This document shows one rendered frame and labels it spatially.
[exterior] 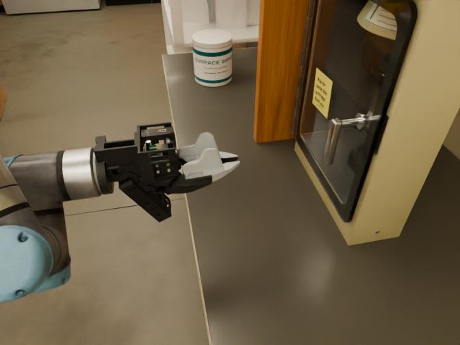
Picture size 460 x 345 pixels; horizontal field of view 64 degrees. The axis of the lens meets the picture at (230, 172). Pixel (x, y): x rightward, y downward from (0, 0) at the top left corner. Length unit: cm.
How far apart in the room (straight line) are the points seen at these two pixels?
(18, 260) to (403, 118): 52
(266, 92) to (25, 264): 67
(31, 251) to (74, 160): 18
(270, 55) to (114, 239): 144
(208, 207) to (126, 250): 122
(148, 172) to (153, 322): 126
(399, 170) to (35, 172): 56
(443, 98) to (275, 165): 44
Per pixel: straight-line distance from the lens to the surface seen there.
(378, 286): 74
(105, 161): 55
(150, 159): 54
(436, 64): 58
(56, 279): 58
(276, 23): 85
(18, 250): 42
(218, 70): 123
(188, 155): 59
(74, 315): 185
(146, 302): 179
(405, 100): 58
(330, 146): 63
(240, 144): 98
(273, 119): 96
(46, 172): 56
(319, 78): 77
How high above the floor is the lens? 152
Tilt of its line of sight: 41 degrees down
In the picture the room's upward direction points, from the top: straight up
